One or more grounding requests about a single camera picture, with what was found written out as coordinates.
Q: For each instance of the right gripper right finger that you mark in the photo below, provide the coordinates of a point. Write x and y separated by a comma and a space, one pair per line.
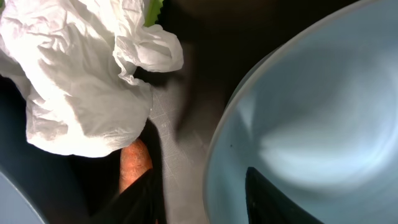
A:
266, 204

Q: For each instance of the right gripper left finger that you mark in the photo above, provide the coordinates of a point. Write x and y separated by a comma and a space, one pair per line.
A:
141, 203

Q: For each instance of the dark blue plate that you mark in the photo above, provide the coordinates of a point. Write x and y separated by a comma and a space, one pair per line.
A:
36, 186

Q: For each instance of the light blue bowl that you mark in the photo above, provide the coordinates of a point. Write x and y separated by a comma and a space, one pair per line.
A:
317, 117

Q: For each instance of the orange carrot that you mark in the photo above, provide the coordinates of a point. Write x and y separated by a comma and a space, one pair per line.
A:
135, 160

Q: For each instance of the crumpled white tissue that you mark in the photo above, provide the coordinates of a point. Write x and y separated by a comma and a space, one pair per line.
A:
74, 63

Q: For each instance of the dark brown serving tray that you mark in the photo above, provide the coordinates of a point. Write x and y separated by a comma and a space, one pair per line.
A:
221, 41

